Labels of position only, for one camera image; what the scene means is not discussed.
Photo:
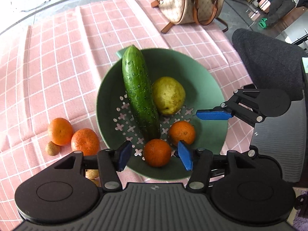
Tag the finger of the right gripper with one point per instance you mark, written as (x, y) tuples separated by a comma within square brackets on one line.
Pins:
[(249, 105)]

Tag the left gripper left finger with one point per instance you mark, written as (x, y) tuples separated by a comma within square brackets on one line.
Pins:
[(110, 162)]

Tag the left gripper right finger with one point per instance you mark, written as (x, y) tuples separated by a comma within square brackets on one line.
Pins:
[(199, 162)]

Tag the orange tangerine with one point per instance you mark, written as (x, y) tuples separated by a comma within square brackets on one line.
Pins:
[(182, 131), (60, 131), (157, 153), (85, 140)]

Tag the yellow-green pear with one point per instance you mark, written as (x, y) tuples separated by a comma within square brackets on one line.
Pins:
[(169, 95)]

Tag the green cucumber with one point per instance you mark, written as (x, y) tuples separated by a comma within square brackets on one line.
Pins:
[(138, 89)]

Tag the green colander bowl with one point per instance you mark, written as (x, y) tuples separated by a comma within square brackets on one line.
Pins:
[(116, 123)]

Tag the dark grey cushion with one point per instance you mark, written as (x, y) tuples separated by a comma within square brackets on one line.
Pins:
[(271, 63)]

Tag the pink checked tablecloth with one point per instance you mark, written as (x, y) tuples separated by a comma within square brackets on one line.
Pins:
[(54, 69)]

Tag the beige patterned handbag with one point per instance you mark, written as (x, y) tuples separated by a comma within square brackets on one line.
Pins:
[(201, 12)]

